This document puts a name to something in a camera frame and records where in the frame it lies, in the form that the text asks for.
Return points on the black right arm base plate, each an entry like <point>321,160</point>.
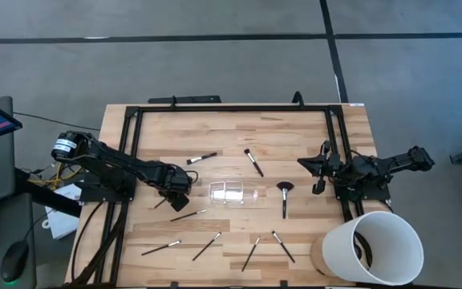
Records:
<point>379,192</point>

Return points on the white paper booklet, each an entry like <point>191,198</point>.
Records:
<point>60,225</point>

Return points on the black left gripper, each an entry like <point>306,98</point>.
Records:
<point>177,182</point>

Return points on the black desk support beam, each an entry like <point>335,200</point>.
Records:
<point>46,196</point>

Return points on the round-head powder makeup brush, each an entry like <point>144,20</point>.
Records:
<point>256,166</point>

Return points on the black computer mouse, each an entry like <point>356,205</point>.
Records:
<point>14,261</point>

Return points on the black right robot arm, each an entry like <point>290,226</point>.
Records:
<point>399,160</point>

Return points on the black metal table frame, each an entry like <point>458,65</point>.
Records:
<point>235,108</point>

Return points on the small white label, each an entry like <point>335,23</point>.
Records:
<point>357,104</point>

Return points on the thin black makeup brush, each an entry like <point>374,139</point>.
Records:
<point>205,249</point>
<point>187,216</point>
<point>285,249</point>
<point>159,249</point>
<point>250,255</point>

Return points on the fan makeup brush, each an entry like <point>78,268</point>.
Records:
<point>284,204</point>

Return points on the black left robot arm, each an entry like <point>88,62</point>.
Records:
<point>114,162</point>

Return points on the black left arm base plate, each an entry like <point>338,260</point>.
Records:
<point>94,194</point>

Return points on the large white round bin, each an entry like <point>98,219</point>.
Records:
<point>343,253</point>

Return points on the black brush long silver ferrule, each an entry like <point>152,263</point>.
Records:
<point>209,155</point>

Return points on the black hook clamp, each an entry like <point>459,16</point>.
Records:
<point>294,100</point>

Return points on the clear plastic pouch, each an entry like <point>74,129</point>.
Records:
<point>231,194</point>

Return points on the small black edge clamp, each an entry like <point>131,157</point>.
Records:
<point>284,284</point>
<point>174,285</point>

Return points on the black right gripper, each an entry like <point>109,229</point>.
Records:
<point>329,166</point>

